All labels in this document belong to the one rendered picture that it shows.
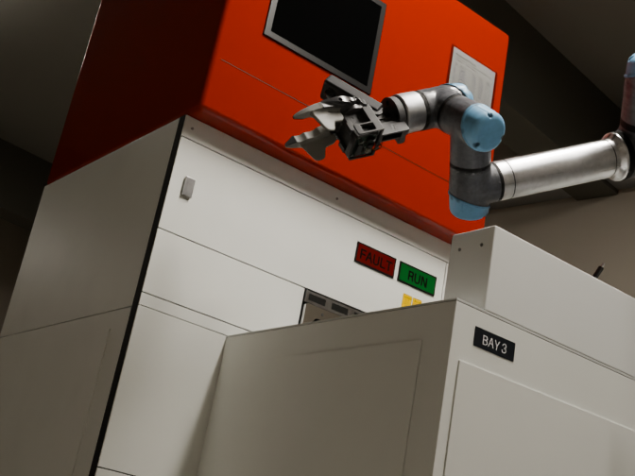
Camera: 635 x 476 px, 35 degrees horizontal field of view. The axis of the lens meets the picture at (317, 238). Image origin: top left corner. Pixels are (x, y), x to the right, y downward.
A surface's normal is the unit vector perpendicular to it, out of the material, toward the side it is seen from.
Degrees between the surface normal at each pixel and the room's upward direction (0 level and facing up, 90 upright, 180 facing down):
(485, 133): 123
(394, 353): 90
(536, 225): 90
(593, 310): 90
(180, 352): 90
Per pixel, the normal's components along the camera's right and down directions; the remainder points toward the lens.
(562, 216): -0.67, -0.37
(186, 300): 0.61, -0.17
